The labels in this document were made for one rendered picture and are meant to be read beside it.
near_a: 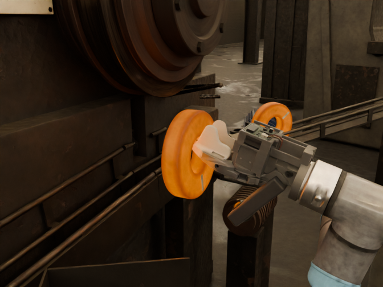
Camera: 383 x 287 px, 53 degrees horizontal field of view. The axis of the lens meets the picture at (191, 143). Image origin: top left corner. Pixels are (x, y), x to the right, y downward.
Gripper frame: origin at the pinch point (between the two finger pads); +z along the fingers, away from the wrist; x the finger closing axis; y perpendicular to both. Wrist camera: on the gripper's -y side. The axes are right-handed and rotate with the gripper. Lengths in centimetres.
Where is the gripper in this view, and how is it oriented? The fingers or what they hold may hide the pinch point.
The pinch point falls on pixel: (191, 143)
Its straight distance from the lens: 68.0
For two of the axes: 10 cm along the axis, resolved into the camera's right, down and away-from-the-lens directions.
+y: 2.3, -8.8, -4.1
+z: -8.6, -3.8, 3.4
